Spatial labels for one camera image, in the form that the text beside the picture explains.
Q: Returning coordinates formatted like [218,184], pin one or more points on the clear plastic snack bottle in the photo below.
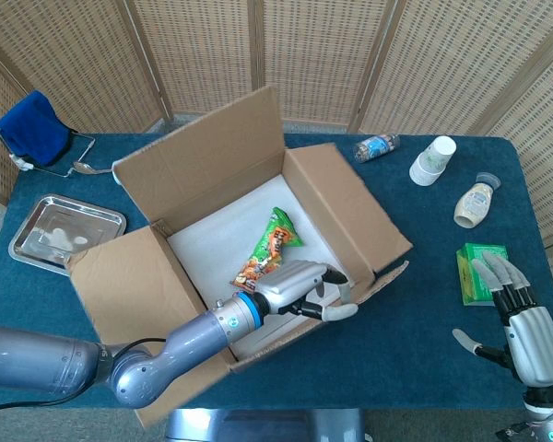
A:
[377,148]

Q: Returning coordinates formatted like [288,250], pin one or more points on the blue towel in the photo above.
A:
[34,129]

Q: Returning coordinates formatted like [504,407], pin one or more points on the red cardboard box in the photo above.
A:
[203,152]

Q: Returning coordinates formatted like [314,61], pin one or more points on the pale blue plastic mug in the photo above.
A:
[115,175]

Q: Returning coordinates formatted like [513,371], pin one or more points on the white clip on rack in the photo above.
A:
[20,162]

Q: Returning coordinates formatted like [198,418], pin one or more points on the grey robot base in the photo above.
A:
[262,426]

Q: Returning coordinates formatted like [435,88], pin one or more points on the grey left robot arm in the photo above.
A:
[189,331]

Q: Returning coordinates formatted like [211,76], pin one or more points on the green box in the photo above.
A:
[470,285]

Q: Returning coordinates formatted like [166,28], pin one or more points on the squeeze mayonnaise bottle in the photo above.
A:
[474,205]

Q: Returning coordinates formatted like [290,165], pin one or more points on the stacked white paper cups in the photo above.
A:
[431,163]

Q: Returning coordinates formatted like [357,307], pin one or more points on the metal spoon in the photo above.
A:
[84,167]

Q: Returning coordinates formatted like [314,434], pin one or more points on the woven wooden folding screen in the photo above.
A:
[304,55]

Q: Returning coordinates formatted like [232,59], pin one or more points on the green orange snack bag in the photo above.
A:
[274,244]

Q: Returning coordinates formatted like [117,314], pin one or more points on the stainless steel tray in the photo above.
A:
[55,225]

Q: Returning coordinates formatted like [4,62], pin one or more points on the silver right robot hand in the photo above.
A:
[532,350]

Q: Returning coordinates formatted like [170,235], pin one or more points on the dark blue table cloth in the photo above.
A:
[396,322]

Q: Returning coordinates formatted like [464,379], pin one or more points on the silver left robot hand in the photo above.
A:
[290,285]

